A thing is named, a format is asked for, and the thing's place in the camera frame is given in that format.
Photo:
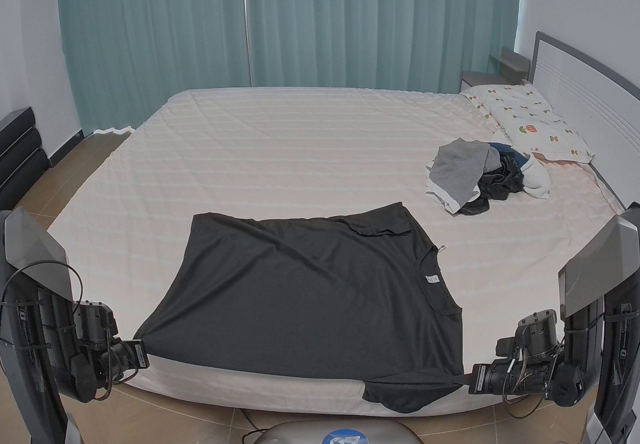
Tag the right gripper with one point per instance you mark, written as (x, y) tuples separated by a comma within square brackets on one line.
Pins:
[(495, 377)]

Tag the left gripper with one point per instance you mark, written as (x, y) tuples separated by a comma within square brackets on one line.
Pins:
[(131, 356)]

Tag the black T-shirt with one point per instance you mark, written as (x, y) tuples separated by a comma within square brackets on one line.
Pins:
[(300, 307)]

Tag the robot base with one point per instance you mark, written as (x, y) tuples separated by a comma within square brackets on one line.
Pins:
[(300, 434)]

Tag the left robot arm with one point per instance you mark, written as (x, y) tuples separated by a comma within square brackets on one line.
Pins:
[(30, 257)]

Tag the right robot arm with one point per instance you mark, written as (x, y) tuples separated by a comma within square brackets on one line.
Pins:
[(590, 257)]

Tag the bed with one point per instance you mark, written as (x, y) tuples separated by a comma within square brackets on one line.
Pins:
[(300, 157)]

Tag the black garment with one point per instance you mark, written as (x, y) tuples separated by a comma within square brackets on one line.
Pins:
[(500, 182)]

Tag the black chest of drawers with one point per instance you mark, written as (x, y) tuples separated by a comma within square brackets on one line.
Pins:
[(20, 157)]

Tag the dark blue garment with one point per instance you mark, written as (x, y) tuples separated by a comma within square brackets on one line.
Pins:
[(502, 148)]

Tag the white printed pillow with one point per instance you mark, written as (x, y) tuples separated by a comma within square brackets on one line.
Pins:
[(530, 122)]

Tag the grey bedside table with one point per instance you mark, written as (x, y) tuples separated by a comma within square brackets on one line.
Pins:
[(510, 63)]

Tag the blue-green curtain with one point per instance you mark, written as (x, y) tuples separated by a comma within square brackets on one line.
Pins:
[(150, 22), (375, 7)]

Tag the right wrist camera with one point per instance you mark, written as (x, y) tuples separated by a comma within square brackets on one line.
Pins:
[(505, 348)]

